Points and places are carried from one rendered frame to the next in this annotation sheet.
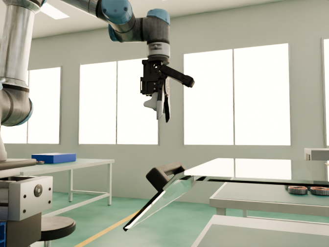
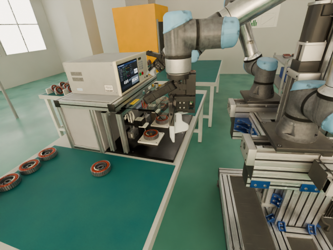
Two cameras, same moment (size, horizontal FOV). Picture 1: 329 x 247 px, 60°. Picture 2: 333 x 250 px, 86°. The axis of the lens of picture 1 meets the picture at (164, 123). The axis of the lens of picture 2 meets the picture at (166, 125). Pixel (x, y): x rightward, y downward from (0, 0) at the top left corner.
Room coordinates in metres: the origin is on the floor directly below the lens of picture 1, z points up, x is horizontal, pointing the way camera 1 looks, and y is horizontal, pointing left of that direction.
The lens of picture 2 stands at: (1.44, -0.03, 1.47)
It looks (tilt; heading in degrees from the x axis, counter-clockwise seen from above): 29 degrees down; 180
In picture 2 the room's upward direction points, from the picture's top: 4 degrees counter-clockwise
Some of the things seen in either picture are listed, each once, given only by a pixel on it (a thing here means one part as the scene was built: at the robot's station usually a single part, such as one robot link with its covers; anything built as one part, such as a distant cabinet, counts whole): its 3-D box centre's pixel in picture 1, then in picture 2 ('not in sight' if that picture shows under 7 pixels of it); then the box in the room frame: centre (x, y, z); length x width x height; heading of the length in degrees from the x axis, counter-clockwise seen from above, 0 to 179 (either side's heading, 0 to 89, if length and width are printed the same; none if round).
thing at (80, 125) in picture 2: not in sight; (82, 130); (0.39, -0.58, 0.91); 0.28 x 0.03 x 0.32; 70
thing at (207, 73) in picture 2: not in sight; (190, 87); (-2.08, 0.53, 0.38); 1.85 x 1.10 x 0.75; 160
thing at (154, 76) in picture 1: (155, 78); (181, 92); (0.90, 0.03, 1.29); 0.09 x 0.08 x 0.12; 79
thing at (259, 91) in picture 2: not in sight; (262, 88); (0.31, 0.62, 1.09); 0.15 x 0.15 x 0.10
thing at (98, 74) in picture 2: not in sight; (111, 71); (0.09, -0.39, 1.22); 0.44 x 0.39 x 0.20; 160
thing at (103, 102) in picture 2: not in sight; (113, 88); (0.11, -0.40, 1.09); 0.68 x 0.44 x 0.05; 160
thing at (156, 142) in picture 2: not in sight; (151, 137); (0.33, -0.14, 0.78); 0.15 x 0.15 x 0.01; 70
